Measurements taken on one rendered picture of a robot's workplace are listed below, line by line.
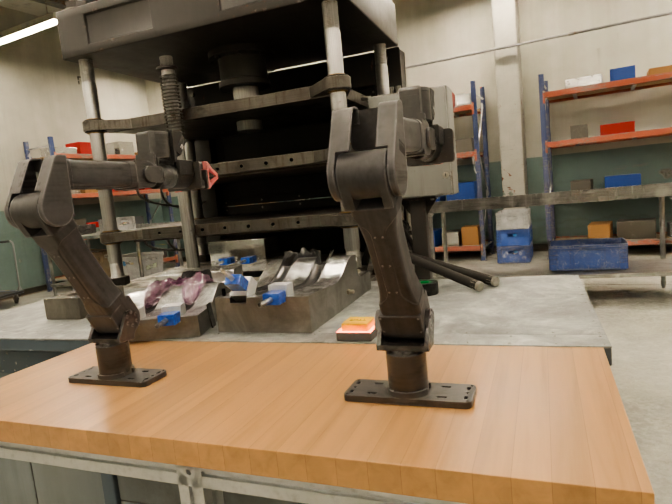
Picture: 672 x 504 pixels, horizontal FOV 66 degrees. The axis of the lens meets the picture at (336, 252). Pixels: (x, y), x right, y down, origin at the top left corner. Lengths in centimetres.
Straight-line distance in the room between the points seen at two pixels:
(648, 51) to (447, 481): 736
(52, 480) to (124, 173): 113
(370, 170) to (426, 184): 135
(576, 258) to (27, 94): 808
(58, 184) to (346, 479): 67
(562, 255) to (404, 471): 421
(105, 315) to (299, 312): 43
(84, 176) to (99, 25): 156
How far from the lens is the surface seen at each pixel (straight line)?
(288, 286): 126
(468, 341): 110
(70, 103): 1001
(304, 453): 72
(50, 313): 195
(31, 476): 203
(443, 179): 198
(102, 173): 110
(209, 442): 79
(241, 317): 132
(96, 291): 107
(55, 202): 100
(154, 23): 237
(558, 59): 782
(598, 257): 481
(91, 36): 260
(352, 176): 65
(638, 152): 770
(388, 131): 66
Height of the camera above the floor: 113
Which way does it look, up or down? 7 degrees down
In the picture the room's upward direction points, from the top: 6 degrees counter-clockwise
